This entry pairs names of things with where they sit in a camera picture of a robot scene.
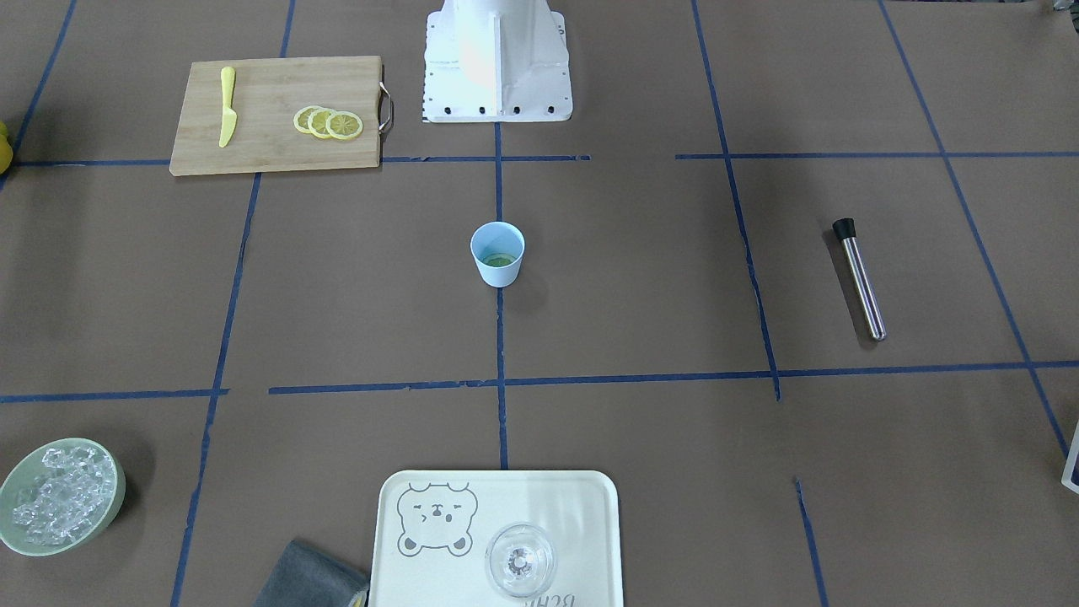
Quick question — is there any lemon slice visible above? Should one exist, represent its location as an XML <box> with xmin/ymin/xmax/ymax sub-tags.
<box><xmin>325</xmin><ymin>110</ymin><xmax>365</xmax><ymax>141</ymax></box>
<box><xmin>480</xmin><ymin>253</ymin><xmax>518</xmax><ymax>268</ymax></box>
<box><xmin>293</xmin><ymin>106</ymin><xmax>324</xmax><ymax>134</ymax></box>
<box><xmin>308</xmin><ymin>108</ymin><xmax>334</xmax><ymax>139</ymax></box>

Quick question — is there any light blue plastic cup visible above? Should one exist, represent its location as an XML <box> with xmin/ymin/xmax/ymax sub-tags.
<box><xmin>470</xmin><ymin>222</ymin><xmax>527</xmax><ymax>288</ymax></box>

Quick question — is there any steel muddler black tip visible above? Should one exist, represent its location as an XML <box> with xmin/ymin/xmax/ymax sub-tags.
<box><xmin>832</xmin><ymin>218</ymin><xmax>888</xmax><ymax>342</ymax></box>

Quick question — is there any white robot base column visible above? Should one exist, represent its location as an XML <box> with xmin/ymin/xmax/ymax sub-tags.
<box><xmin>421</xmin><ymin>1</ymin><xmax>574</xmax><ymax>124</ymax></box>

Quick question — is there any cream bear serving tray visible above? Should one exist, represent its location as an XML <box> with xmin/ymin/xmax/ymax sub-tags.
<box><xmin>368</xmin><ymin>471</ymin><xmax>625</xmax><ymax>606</ymax></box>

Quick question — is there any clear wine glass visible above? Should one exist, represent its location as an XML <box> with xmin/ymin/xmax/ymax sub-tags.
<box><xmin>486</xmin><ymin>522</ymin><xmax>556</xmax><ymax>601</ymax></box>

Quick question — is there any wooden cutting board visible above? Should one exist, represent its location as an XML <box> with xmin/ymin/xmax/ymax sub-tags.
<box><xmin>169</xmin><ymin>56</ymin><xmax>388</xmax><ymax>177</ymax></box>

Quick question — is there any dark grey folded cloth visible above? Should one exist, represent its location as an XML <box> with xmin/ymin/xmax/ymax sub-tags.
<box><xmin>252</xmin><ymin>540</ymin><xmax>370</xmax><ymax>606</ymax></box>

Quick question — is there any yellow plastic knife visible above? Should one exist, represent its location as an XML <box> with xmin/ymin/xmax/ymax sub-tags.
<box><xmin>218</xmin><ymin>66</ymin><xmax>238</xmax><ymax>148</ymax></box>

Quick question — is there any green bowl of ice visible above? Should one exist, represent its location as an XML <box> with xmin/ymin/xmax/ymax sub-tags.
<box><xmin>1</xmin><ymin>438</ymin><xmax>126</xmax><ymax>557</ymax></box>

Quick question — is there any white wire cup rack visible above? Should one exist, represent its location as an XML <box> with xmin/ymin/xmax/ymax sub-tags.
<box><xmin>1060</xmin><ymin>424</ymin><xmax>1079</xmax><ymax>493</ymax></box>

